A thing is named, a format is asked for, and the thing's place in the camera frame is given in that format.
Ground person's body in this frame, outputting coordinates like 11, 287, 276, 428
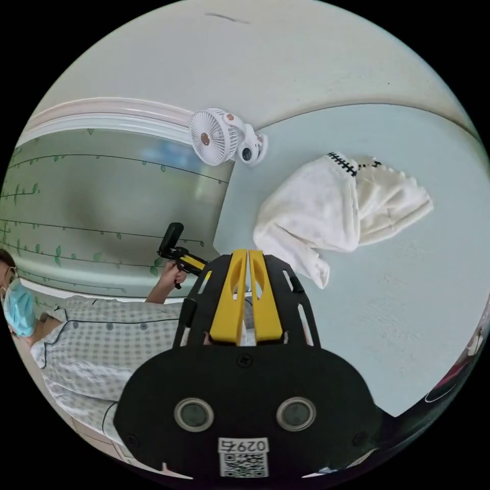
0, 248, 256, 457

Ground person's left forearm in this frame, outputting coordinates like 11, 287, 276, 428
145, 281, 174, 305

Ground white short sleeve shirt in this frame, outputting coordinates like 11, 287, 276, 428
252, 152, 435, 290

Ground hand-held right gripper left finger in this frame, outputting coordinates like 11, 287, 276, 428
209, 249, 249, 346

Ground white clip fan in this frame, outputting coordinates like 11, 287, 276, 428
189, 108, 269, 167

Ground person's left hand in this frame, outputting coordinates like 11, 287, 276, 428
158, 260, 185, 292

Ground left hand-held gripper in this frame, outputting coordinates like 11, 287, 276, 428
157, 246, 210, 290

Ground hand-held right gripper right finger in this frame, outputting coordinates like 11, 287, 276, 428
248, 250, 287, 344

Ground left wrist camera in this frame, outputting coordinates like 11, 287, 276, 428
159, 223, 185, 254

